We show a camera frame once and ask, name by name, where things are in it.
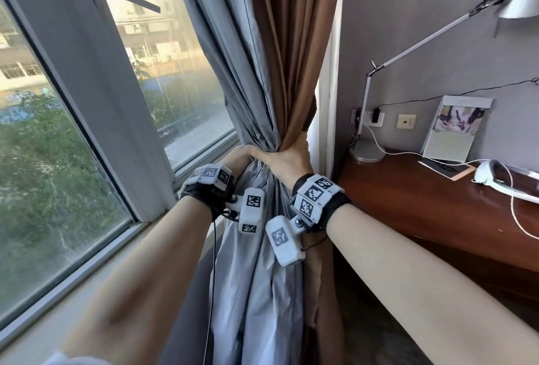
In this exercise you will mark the person's right forearm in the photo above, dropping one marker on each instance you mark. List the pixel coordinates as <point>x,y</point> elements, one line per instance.
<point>421,293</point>

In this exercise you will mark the brown curtain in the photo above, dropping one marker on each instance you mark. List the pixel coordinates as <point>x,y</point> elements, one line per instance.
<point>294,40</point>

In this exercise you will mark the brown wooden desk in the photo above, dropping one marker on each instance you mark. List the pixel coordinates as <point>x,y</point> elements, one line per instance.
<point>421,209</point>

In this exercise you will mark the beige wall plate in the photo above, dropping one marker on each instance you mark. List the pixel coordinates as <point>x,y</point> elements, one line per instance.
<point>406,121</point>

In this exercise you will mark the black plug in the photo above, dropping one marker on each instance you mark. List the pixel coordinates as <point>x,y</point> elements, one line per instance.
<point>375,116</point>

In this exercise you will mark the white headset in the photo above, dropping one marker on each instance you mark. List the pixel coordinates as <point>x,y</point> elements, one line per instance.
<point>484,172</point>

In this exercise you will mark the white left wrist tracker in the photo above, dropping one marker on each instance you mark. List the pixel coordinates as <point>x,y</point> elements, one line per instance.
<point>251,209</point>

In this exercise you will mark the paper booklet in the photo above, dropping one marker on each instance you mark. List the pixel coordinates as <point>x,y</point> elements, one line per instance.
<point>444,169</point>

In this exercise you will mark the person's left hand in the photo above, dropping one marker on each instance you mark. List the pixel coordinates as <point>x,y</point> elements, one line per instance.
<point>236,160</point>

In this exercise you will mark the silver desk lamp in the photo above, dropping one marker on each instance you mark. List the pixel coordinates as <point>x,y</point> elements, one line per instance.
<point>366,152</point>

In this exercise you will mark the person's left forearm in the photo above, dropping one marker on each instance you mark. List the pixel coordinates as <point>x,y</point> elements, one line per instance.
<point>143,284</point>

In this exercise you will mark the white wall socket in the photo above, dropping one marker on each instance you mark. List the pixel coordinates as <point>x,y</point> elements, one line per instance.
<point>365,118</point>

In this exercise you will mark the grey curtain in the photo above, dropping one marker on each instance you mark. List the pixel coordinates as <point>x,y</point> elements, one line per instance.
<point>248,82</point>

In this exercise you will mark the white right wrist tracker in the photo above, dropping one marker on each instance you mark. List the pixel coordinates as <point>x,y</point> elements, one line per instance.
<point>313,194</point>

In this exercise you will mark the grey framed window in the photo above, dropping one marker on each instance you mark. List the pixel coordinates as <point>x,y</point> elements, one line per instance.
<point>75,61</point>

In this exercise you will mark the person's right hand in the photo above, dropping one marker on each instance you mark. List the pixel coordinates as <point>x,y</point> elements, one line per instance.
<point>286,164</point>

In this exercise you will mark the standing picture card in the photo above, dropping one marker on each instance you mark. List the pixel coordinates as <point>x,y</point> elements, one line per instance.
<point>452,141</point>

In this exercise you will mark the white wrist tracker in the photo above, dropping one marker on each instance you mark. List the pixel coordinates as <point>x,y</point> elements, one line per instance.
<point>251,209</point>
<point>313,194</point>

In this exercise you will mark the person's right thumb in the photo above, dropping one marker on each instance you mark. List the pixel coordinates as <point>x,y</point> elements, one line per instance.
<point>257,151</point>

